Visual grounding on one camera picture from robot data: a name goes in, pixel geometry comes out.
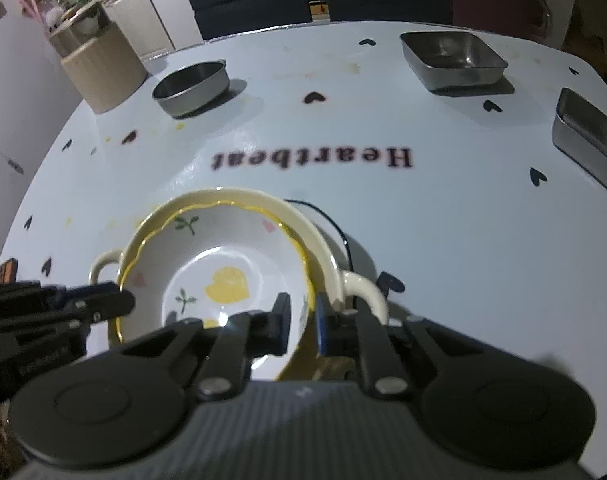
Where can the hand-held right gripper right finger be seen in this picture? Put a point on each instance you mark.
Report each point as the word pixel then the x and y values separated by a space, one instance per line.
pixel 321 325

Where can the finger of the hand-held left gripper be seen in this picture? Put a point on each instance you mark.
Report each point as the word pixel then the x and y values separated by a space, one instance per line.
pixel 108 305
pixel 65 292

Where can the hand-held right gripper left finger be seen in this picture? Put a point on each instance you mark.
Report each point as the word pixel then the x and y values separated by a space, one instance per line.
pixel 282 315

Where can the square white plate blue rim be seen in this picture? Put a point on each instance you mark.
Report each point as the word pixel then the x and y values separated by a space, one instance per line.
pixel 335 249

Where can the scalloped lemon print bowl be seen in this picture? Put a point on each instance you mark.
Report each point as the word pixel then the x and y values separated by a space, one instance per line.
pixel 223 250

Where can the round steel bowl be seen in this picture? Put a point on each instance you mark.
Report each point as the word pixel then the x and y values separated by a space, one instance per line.
pixel 188 85

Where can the square steel tray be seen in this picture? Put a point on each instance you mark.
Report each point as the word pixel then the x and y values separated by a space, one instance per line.
pixel 448 52

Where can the rectangular steel container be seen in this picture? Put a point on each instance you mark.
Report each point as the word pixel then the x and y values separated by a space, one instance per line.
pixel 583 135

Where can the small wooden block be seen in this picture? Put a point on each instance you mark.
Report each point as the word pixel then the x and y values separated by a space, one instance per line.
pixel 7 271

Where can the beige ribbed trash bin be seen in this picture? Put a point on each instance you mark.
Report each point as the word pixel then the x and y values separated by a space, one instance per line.
pixel 103 75

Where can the white cabinet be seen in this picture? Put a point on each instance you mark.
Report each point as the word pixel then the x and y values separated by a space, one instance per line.
pixel 138 20

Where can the white board panel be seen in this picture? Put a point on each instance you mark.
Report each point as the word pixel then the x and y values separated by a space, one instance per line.
pixel 568 5

